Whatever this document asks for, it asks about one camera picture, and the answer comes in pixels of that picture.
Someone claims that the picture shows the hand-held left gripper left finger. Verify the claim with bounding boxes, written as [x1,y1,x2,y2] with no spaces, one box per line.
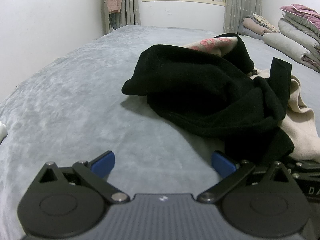
[32,151,130,204]

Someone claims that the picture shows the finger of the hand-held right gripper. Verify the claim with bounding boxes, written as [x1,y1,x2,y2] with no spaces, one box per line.
[285,159,320,178]

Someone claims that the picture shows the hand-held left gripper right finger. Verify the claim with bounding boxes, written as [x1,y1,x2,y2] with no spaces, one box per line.
[197,151,295,204]

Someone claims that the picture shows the beige sweatshirt with black sleeves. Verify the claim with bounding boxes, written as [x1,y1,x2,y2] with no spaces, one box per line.
[122,34,320,165]

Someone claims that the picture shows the white cloth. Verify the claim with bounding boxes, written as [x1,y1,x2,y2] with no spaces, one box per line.
[0,121,7,143]

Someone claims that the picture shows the folded grey blanket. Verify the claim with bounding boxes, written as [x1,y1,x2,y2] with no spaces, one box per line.
[237,26,265,40]

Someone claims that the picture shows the folded grey quilt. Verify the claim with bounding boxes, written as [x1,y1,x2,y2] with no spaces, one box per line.
[278,17,320,53]

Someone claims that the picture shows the folded pink blanket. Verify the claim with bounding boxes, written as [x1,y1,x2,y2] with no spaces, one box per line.
[244,17,272,35]

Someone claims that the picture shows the grey hanging item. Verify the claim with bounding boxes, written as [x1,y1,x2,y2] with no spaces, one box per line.
[109,12,118,32]

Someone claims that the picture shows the folded blankets by curtain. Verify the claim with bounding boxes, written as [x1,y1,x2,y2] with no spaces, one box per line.
[253,13,280,33]

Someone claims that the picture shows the grey star curtain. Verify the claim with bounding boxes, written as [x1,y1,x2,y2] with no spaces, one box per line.
[223,0,263,34]
[120,0,142,27]

